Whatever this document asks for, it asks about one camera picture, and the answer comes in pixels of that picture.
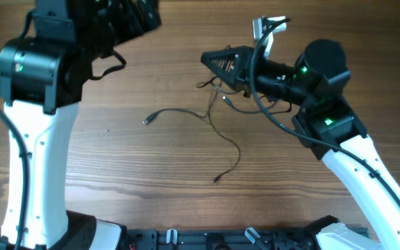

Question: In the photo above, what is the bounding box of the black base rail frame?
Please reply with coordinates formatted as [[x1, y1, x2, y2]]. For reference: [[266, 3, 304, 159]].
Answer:
[[119, 228, 321, 250]]

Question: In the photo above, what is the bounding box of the black USB cable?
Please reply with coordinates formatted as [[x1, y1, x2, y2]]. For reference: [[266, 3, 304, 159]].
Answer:
[[142, 95, 293, 126]]

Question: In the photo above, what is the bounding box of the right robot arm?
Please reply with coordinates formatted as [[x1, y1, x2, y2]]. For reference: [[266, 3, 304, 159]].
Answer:
[[201, 40, 400, 249]]

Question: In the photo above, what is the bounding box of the thin black cable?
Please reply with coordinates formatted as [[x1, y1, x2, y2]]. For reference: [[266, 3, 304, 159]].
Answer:
[[196, 44, 242, 184]]

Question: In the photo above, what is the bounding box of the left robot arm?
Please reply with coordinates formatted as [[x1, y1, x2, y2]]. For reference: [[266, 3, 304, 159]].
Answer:
[[0, 0, 161, 249]]

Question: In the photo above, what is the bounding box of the right camera black cable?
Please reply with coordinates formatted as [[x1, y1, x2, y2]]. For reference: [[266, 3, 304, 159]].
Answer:
[[249, 17, 400, 240]]

